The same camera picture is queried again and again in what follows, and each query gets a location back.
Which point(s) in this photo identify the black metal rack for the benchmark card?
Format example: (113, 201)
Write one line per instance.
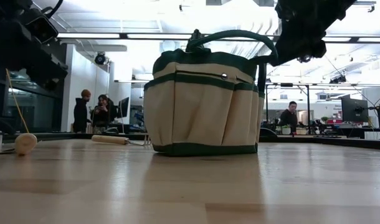
(308, 109)

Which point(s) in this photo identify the black computer monitor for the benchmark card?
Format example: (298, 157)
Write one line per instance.
(353, 110)
(124, 107)

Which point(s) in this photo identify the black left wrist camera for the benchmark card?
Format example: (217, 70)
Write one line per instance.
(40, 26)

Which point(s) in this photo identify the beige green gardening bag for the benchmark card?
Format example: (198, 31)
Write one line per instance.
(202, 115)

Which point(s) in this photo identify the black track light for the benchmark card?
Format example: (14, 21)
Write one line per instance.
(338, 80)

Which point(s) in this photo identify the person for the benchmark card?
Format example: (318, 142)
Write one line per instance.
(288, 119)
(81, 115)
(101, 118)

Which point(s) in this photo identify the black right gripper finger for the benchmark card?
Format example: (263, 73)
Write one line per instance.
(278, 60)

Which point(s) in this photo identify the small white potted plant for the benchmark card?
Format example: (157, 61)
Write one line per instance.
(286, 130)

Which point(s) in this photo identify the black office desk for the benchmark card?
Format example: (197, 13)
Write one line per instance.
(349, 132)

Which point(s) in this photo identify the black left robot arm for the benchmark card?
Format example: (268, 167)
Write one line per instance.
(6, 9)

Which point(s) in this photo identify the long ceiling light bar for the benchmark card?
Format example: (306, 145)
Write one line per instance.
(146, 36)

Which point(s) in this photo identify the dark glass partition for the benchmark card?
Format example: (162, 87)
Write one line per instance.
(37, 109)

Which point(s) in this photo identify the black aluminium table frame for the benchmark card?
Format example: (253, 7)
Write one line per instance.
(53, 136)

